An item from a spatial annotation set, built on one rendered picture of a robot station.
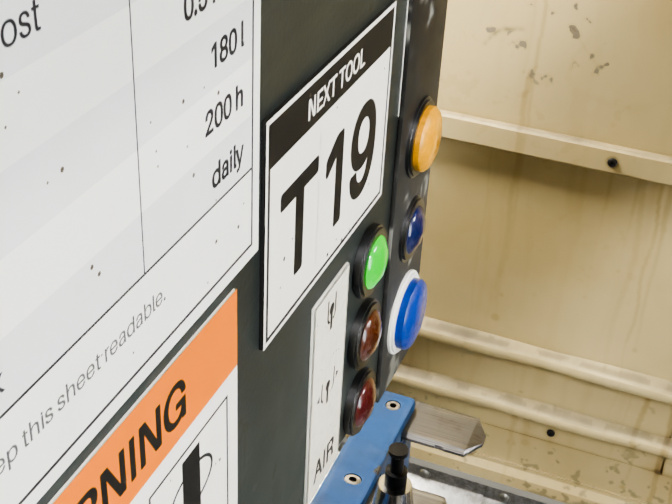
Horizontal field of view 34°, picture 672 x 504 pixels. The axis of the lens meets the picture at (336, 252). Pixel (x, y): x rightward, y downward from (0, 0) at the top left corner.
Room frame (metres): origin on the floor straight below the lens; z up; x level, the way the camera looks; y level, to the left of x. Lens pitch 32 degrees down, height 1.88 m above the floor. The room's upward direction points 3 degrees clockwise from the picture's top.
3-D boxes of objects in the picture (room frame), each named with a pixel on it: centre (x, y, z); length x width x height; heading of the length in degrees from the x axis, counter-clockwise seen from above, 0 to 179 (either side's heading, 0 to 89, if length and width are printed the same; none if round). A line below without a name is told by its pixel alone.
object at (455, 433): (0.77, -0.11, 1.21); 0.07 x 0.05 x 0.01; 70
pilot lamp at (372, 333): (0.33, -0.01, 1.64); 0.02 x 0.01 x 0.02; 160
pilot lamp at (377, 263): (0.33, -0.01, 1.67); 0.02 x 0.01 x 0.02; 160
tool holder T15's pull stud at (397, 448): (0.61, -0.05, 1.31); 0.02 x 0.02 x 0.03
